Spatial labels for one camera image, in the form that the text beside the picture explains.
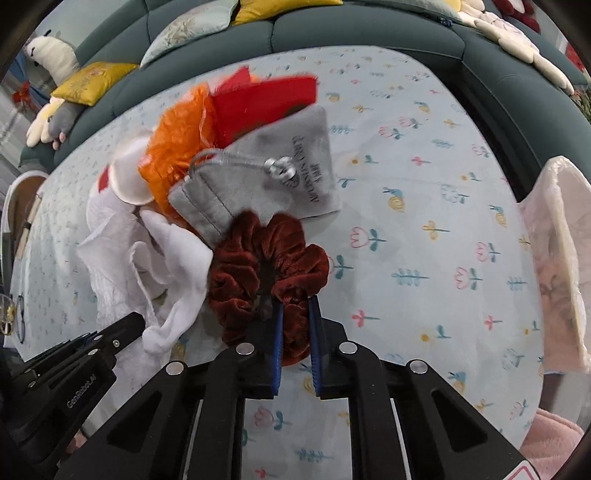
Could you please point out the white cloth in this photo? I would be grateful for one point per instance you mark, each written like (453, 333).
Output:
(184, 263)

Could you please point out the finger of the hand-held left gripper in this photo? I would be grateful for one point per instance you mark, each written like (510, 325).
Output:
(117, 337)

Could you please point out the brown velvet scrunchie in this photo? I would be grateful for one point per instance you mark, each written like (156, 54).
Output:
(240, 277)

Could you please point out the pink blanket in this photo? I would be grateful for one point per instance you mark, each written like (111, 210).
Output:
(549, 443)

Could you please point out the eyeglasses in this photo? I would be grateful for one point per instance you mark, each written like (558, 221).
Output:
(21, 307)

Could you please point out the white flower cushion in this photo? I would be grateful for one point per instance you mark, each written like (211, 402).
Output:
(521, 46)
(466, 9)

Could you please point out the red and white paper cup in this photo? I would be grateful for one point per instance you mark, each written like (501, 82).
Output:
(129, 170)

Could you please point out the pale green cushion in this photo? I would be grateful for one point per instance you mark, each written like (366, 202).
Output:
(189, 27)

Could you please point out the grey and white plush toy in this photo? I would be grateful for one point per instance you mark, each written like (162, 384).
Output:
(60, 120)

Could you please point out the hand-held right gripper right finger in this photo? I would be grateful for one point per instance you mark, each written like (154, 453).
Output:
(314, 341)

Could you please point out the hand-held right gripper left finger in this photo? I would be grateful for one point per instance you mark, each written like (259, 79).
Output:
(278, 341)

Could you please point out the red fabric pouch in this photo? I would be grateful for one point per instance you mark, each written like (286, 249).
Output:
(258, 106)

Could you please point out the dark green sofa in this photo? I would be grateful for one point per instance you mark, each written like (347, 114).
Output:
(323, 34)

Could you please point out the pink cloth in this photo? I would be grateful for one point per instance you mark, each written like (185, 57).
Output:
(554, 258)

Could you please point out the yellow cushion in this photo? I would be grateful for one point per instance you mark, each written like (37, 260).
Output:
(277, 9)
(92, 78)

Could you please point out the white textured paper towel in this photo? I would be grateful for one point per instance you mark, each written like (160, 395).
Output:
(111, 249)

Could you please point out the floral printed bed sheet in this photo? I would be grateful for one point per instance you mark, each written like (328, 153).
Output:
(415, 207)

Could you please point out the red plush toy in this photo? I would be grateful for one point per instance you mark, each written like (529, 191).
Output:
(515, 11)

